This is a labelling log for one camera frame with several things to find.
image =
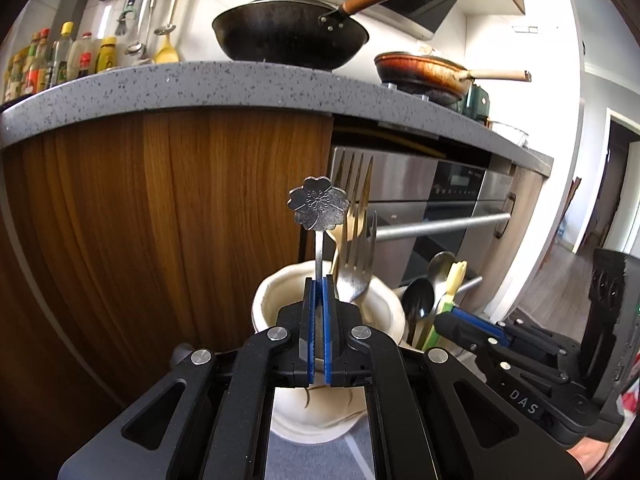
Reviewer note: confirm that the grey speckled countertop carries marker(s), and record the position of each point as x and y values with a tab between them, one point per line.
200	85

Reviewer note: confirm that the silver fork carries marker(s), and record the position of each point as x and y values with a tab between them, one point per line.
357	270

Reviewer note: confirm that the black spoon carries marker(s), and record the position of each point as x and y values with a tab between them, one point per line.
417	300

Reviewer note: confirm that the red white patterned garment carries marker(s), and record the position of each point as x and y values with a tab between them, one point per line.
629	402

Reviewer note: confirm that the white floral ceramic utensil holder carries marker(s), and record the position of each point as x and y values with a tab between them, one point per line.
380	310

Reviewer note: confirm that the brown frying pan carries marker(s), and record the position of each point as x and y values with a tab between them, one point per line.
420	72

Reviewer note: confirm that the person's right hand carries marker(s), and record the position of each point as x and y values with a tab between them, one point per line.
597	455

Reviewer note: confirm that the yellow spatula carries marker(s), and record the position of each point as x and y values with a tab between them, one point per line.
166	52

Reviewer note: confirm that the white bowl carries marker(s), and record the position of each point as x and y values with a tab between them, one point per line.
510	132

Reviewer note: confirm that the green yellow tulip spoon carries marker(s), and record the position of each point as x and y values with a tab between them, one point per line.
455	280

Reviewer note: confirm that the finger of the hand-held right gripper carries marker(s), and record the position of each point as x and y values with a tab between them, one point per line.
447	332
477	321

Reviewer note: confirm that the gold fork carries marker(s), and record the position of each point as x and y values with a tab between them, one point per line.
352	180

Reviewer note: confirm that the silver hanging ladle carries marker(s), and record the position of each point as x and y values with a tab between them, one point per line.
142	25

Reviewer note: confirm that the blue-grey checked tablecloth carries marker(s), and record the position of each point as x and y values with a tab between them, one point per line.
320	462

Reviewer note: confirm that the white ceramic saucer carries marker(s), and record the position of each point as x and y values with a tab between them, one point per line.
300	435

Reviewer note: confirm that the wooden base cabinet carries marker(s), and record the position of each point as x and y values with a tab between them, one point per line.
520	240
150	235

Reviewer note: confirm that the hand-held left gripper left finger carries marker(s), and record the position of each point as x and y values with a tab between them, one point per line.
311	330

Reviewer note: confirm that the silver hanging slotted spoon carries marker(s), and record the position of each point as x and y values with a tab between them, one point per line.
170	5

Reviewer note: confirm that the row of condiment bottles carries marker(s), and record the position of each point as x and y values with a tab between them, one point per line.
65	60

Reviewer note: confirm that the stainless steel built-in oven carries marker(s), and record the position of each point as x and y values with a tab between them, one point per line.
450	195

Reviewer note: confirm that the silver flower spoon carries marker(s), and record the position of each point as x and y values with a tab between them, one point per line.
316	205

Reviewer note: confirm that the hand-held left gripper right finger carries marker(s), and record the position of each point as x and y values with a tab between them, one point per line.
328	330

